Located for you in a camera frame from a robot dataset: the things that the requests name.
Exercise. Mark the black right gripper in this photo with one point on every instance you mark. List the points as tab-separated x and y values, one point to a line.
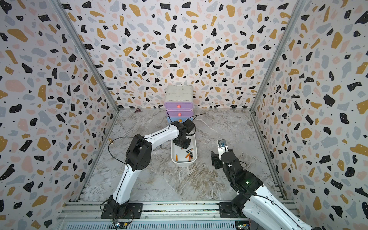
215	160

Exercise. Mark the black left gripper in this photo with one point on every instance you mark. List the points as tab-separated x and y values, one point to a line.
186	146

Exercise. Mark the white plastic storage tray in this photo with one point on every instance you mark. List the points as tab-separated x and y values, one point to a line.
182	153

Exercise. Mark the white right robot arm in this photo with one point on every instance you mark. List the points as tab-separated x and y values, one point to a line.
253	200

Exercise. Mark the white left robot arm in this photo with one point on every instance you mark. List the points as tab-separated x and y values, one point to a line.
138	157

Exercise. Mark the pastel mini drawer cabinet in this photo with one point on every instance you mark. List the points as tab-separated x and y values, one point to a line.
179	102

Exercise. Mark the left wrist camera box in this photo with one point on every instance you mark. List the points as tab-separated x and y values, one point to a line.
190	127

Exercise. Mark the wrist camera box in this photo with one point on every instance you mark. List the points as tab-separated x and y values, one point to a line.
222	147
190	127

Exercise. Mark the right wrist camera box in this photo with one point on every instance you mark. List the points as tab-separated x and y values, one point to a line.
222	147

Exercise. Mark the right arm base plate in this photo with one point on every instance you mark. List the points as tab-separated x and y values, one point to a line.
229	210

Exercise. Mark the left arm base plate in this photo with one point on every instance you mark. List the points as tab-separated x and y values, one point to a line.
125	211

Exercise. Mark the aluminium front rail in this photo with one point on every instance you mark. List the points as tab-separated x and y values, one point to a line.
156	215

